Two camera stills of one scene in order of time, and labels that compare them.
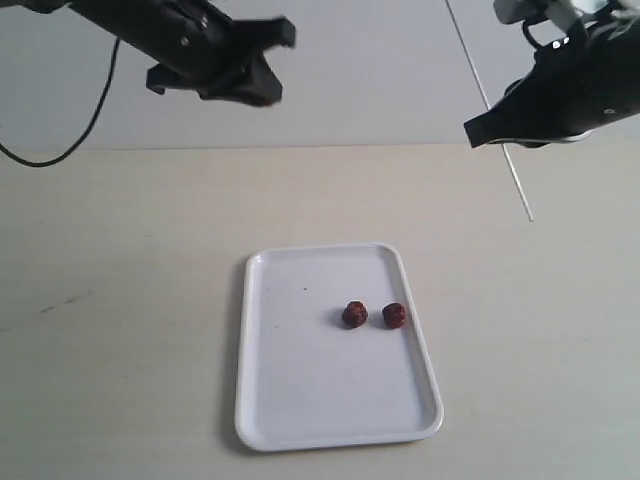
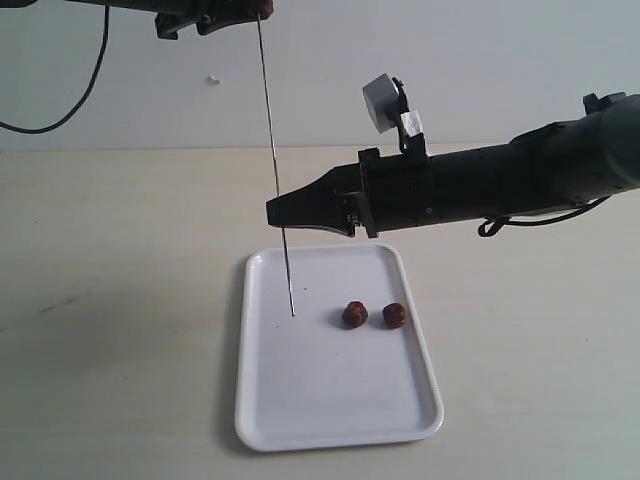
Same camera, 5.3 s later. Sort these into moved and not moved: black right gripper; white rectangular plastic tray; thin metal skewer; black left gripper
Moved: black left gripper; black right gripper; thin metal skewer
Not moved: white rectangular plastic tray
